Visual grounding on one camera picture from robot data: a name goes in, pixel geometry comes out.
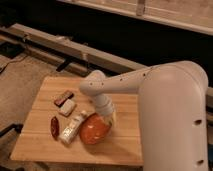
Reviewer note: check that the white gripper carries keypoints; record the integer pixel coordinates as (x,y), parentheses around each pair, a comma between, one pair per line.
(110,119)

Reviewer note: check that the orange ceramic bowl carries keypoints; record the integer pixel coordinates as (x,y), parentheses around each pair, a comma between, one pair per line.
(93,129)

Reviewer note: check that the white plastic bottle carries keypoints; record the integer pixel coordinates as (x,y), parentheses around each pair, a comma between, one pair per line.
(71,130)

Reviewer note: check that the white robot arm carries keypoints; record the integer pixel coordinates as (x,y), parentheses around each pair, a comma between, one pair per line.
(172,112)

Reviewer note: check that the white soap bar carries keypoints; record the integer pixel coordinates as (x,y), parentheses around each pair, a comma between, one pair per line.
(67,108)

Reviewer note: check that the brown chocolate bar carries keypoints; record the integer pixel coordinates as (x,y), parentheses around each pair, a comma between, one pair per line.
(59,101)

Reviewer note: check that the red chili pepper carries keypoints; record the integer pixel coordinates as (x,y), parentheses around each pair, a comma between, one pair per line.
(54,127)

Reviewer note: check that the small wooden folding table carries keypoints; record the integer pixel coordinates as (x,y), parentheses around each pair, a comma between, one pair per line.
(35,143)

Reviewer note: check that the black table leg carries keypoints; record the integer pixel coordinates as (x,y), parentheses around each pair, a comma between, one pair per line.
(16,127)

